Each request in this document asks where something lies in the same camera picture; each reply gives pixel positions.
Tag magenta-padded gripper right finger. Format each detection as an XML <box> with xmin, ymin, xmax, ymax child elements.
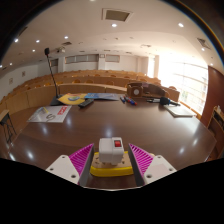
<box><xmin>127</xmin><ymin>143</ymin><xmax>178</xmax><ymax>187</ymax></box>

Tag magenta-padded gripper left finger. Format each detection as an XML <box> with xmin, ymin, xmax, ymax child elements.
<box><xmin>45</xmin><ymin>143</ymin><xmax>95</xmax><ymax>187</ymax></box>

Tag white charger with red switch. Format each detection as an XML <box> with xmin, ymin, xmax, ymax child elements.
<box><xmin>98</xmin><ymin>136</ymin><xmax>125</xmax><ymax>167</ymax></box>

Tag yellow power strip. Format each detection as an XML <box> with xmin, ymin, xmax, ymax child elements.
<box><xmin>89</xmin><ymin>150</ymin><xmax>135</xmax><ymax>178</ymax></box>

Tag white flyer with red print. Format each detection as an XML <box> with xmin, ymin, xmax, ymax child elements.
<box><xmin>27</xmin><ymin>105</ymin><xmax>72</xmax><ymax>124</ymax></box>

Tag white closed notebook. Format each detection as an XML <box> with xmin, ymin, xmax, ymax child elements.
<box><xmin>163</xmin><ymin>104</ymin><xmax>197</xmax><ymax>118</ymax></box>

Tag black gooseneck desk microphone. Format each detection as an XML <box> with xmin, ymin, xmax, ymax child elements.
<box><xmin>44</xmin><ymin>47</ymin><xmax>64</xmax><ymax>107</ymax></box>

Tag black handheld microphone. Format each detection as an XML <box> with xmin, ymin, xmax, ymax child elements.
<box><xmin>146</xmin><ymin>96</ymin><xmax>181</xmax><ymax>107</ymax></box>

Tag black remote control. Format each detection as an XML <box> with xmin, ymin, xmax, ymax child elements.
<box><xmin>78</xmin><ymin>98</ymin><xmax>95</xmax><ymax>109</ymax></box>

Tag wooden shelf unit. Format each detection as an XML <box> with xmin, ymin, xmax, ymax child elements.
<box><xmin>206</xmin><ymin>105</ymin><xmax>224</xmax><ymax>159</ymax></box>

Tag wooden stool with metal legs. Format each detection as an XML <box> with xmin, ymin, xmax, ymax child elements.
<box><xmin>0</xmin><ymin>109</ymin><xmax>18</xmax><ymax>144</ymax></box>

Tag rows of wooden lecture benches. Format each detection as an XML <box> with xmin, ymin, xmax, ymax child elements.
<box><xmin>0</xmin><ymin>69</ymin><xmax>181</xmax><ymax>114</ymax></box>

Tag wooden desk organizer with clock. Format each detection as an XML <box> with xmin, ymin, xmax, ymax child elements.
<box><xmin>126</xmin><ymin>82</ymin><xmax>169</xmax><ymax>100</ymax></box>

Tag blue booklet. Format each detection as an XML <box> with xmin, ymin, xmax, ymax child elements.
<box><xmin>83</xmin><ymin>92</ymin><xmax>121</xmax><ymax>101</ymax></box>

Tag large bright window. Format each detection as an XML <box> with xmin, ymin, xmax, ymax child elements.
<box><xmin>158</xmin><ymin>58</ymin><xmax>209</xmax><ymax>114</ymax></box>

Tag ceiling projector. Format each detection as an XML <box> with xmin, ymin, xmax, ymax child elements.
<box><xmin>55</xmin><ymin>45</ymin><xmax>67</xmax><ymax>54</ymax></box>

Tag small ceiling vent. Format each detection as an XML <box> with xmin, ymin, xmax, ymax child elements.
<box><xmin>196</xmin><ymin>37</ymin><xmax>212</xmax><ymax>50</ymax></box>

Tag round ceiling lights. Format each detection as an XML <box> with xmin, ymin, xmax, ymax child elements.
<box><xmin>0</xmin><ymin>21</ymin><xmax>214</xmax><ymax>68</ymax></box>

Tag large square ceiling vent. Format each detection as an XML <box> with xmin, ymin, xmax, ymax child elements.
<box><xmin>101</xmin><ymin>8</ymin><xmax>134</xmax><ymax>23</ymax></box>

